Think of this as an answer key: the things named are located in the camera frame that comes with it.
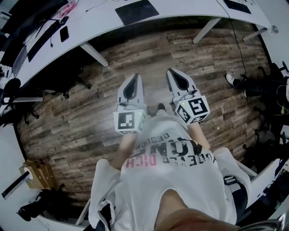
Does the pink snack packet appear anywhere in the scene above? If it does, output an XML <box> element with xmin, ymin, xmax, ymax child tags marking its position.
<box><xmin>57</xmin><ymin>0</ymin><xmax>77</xmax><ymax>18</ymax></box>

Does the black monitor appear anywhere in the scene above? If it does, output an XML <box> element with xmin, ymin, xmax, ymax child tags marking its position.
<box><xmin>0</xmin><ymin>0</ymin><xmax>70</xmax><ymax>45</ymax></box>

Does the black cable with plug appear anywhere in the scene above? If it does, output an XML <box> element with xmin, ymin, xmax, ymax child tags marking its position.
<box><xmin>85</xmin><ymin>0</ymin><xmax>113</xmax><ymax>12</ymax></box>

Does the person's left forearm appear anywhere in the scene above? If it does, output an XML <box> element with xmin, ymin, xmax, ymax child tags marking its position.
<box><xmin>112</xmin><ymin>133</ymin><xmax>139</xmax><ymax>170</ymax></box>

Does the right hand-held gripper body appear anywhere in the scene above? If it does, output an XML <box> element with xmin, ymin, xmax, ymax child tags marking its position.
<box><xmin>170</xmin><ymin>89</ymin><xmax>211</xmax><ymax>125</ymax></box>

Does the black smartphone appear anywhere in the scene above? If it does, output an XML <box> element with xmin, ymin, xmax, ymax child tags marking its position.
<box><xmin>59</xmin><ymin>25</ymin><xmax>70</xmax><ymax>43</ymax></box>

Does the long white and black bar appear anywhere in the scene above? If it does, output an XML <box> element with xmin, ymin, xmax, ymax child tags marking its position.
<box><xmin>1</xmin><ymin>171</ymin><xmax>32</xmax><ymax>201</ymax></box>

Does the person's head and neck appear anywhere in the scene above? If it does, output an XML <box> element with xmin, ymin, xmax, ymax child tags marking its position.
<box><xmin>155</xmin><ymin>189</ymin><xmax>240</xmax><ymax>231</ymax></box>

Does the black keyboard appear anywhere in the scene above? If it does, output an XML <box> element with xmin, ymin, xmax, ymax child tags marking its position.
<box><xmin>26</xmin><ymin>21</ymin><xmax>63</xmax><ymax>63</ymax></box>

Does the white desk leg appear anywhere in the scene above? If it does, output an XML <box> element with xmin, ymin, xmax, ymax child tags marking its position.
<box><xmin>75</xmin><ymin>198</ymin><xmax>91</xmax><ymax>226</ymax></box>
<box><xmin>79</xmin><ymin>42</ymin><xmax>110</xmax><ymax>68</ymax></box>
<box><xmin>242</xmin><ymin>27</ymin><xmax>269</xmax><ymax>42</ymax></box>
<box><xmin>192</xmin><ymin>17</ymin><xmax>221</xmax><ymax>44</ymax></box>

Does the black strap with buckle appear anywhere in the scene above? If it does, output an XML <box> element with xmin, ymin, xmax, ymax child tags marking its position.
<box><xmin>223</xmin><ymin>175</ymin><xmax>249</xmax><ymax>224</ymax></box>

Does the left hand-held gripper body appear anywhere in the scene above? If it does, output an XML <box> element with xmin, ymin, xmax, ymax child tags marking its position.
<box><xmin>113</xmin><ymin>99</ymin><xmax>147</xmax><ymax>135</ymax></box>

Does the black open laptop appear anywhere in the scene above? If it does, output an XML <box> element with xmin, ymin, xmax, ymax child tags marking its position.
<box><xmin>0</xmin><ymin>44</ymin><xmax>28</xmax><ymax>78</ymax></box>

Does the black hanging cable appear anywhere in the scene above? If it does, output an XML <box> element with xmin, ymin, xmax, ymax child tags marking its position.
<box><xmin>222</xmin><ymin>0</ymin><xmax>249</xmax><ymax>79</ymax></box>

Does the white printed t-shirt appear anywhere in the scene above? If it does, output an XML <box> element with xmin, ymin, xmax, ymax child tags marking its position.
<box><xmin>88</xmin><ymin>110</ymin><xmax>253</xmax><ymax>231</ymax></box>

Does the black flat mat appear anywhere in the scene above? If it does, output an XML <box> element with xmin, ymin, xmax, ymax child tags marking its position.
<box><xmin>223</xmin><ymin>0</ymin><xmax>252</xmax><ymax>14</ymax></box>

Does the black mouse pad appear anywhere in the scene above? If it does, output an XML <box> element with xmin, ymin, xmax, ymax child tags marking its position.
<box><xmin>115</xmin><ymin>0</ymin><xmax>160</xmax><ymax>26</ymax></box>

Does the person's right forearm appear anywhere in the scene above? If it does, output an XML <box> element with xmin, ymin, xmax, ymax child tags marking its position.
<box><xmin>186</xmin><ymin>123</ymin><xmax>212</xmax><ymax>151</ymax></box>

